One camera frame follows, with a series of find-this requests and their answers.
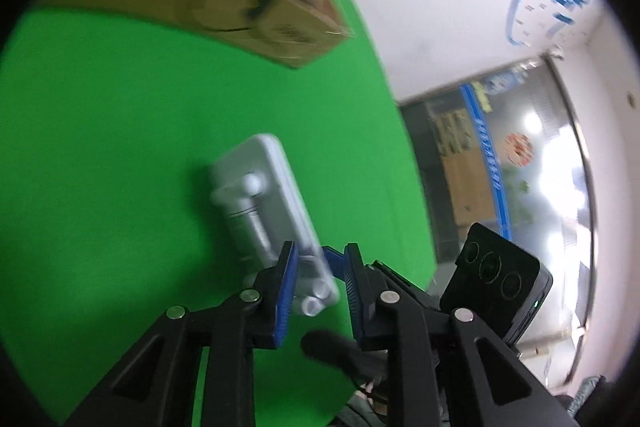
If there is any white plastic case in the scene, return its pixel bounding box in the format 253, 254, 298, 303
207, 133, 342, 319

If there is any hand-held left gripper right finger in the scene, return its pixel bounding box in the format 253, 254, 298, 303
344, 243, 583, 427

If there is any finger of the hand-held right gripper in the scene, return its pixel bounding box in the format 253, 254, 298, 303
300, 329, 388, 380
321, 245, 348, 288

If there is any glass door with decals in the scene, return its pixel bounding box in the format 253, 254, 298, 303
397, 54, 598, 388

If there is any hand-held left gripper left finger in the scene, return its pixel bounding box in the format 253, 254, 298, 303
62, 241, 301, 427

